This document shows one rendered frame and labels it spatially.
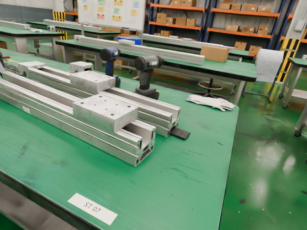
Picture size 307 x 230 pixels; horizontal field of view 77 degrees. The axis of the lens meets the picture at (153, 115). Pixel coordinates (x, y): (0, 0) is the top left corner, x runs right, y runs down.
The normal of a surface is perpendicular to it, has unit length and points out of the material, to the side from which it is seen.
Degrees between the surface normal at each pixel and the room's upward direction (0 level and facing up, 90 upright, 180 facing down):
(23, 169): 0
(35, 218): 0
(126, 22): 90
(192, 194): 0
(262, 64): 103
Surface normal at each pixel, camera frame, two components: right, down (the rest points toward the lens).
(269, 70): -0.40, 0.55
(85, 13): -0.43, 0.36
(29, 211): 0.10, -0.90
